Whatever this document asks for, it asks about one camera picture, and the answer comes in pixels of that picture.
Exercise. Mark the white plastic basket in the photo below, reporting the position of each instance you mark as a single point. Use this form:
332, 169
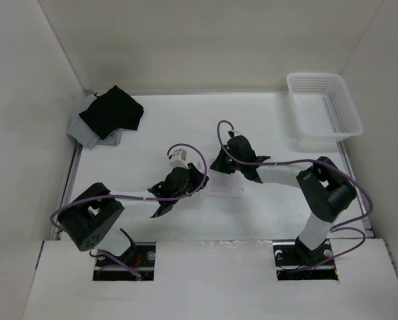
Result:
322, 108

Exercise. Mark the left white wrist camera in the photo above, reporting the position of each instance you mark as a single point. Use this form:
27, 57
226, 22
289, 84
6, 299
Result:
178, 159

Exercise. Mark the white tank top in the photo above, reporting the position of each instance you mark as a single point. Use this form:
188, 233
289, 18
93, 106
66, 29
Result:
221, 185

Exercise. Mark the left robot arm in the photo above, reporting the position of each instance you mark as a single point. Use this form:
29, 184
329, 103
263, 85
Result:
97, 222

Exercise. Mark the folded grey tank top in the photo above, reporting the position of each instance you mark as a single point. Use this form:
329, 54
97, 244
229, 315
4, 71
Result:
84, 135

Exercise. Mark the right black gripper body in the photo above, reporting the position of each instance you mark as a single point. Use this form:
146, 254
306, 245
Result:
228, 150

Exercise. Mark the folded black tank top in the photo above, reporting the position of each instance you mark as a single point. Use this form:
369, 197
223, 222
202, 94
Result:
113, 110

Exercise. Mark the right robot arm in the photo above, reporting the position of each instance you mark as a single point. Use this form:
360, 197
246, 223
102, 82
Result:
327, 192

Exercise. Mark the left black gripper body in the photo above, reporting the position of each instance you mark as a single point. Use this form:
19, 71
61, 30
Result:
182, 192

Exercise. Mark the left metal table rail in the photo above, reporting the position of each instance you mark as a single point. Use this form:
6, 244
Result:
72, 172

